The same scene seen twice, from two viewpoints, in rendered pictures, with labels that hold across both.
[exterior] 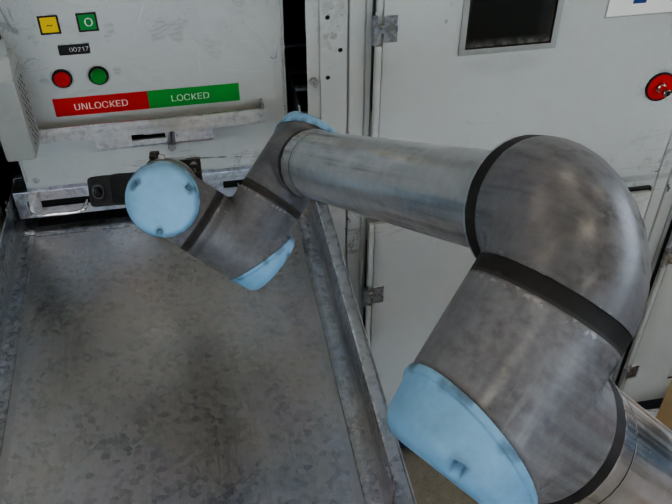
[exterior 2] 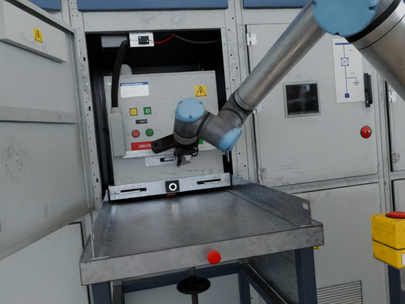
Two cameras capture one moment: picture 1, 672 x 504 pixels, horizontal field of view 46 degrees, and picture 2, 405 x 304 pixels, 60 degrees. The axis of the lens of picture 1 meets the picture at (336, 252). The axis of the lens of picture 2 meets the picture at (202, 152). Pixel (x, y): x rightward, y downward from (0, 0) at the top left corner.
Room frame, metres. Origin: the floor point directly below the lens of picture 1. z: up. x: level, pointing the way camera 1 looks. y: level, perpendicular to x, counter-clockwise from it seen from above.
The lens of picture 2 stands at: (-0.34, 0.21, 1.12)
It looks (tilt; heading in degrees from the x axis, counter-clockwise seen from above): 3 degrees down; 359
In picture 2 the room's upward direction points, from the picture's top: 5 degrees counter-clockwise
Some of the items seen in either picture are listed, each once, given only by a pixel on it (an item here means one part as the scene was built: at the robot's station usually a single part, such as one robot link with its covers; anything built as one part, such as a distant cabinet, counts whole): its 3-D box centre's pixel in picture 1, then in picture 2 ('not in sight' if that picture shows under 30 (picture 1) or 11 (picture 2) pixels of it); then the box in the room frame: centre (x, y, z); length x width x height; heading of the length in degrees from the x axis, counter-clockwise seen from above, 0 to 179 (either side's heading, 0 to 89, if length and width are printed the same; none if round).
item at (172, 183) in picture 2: not in sight; (172, 186); (1.21, 0.33, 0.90); 0.06 x 0.03 x 0.05; 101
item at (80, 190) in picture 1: (163, 183); (171, 185); (1.25, 0.33, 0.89); 0.54 x 0.05 x 0.06; 101
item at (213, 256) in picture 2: not in sight; (213, 256); (0.50, 0.19, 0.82); 0.04 x 0.03 x 0.03; 11
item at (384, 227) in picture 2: not in sight; (399, 238); (0.41, -0.21, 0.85); 0.08 x 0.08 x 0.10; 11
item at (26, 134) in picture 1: (10, 103); (117, 134); (1.13, 0.52, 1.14); 0.08 x 0.05 x 0.17; 11
